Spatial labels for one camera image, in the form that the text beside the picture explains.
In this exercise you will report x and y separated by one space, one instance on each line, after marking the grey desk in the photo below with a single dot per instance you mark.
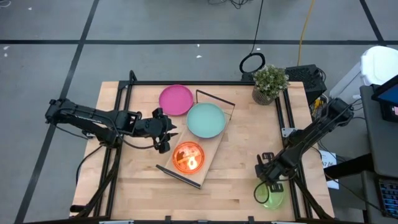
382 146

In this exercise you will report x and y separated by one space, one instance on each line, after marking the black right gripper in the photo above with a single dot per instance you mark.
269 171

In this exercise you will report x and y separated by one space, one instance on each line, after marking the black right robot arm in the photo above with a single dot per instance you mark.
314 133

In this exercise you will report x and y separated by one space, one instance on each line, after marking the white lidded bin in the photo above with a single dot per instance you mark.
377 63

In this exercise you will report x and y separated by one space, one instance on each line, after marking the silver mounting plate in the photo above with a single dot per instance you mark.
286 132

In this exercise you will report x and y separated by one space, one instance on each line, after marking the backlit keyboard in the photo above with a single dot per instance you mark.
390 197

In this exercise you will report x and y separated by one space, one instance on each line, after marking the black metal table frame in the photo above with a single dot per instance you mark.
174 83

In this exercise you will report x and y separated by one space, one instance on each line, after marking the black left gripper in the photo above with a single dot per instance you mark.
152 127

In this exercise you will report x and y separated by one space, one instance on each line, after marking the white paper sheet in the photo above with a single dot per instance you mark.
329 157

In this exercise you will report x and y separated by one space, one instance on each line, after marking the green translucent plate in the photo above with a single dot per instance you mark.
276 200

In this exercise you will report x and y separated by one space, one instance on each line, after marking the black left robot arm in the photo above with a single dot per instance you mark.
84 116

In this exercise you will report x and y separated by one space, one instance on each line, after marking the potted plant in ribbed pot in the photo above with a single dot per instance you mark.
270 79

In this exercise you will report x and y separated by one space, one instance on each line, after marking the orange translucent plate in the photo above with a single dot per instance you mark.
183 152

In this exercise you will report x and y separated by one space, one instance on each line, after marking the black desk support bar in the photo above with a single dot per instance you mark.
348 168

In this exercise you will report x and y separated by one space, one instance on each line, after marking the black computer box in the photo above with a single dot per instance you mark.
303 79

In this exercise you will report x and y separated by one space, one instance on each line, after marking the teal plate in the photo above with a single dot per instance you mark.
206 120

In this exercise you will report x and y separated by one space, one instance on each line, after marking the pink plate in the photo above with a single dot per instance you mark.
175 100

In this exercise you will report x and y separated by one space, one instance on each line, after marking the black monitor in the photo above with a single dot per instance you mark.
390 96

